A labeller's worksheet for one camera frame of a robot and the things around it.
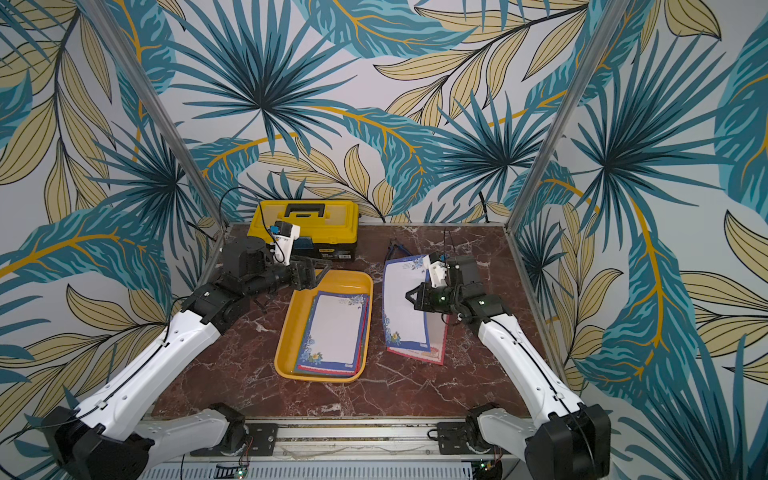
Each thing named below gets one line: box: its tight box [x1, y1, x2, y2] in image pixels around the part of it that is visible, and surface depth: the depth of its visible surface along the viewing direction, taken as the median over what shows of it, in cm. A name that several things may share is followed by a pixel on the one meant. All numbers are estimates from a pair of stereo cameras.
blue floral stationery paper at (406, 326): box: [383, 255, 430, 352], surface depth 82 cm
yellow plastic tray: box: [274, 269, 374, 383], surface depth 90 cm
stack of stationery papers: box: [294, 291, 370, 377], surface depth 92 cm
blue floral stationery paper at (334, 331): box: [298, 291, 368, 371], surface depth 92 cm
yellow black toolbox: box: [247, 200, 360, 261], surface depth 102 cm
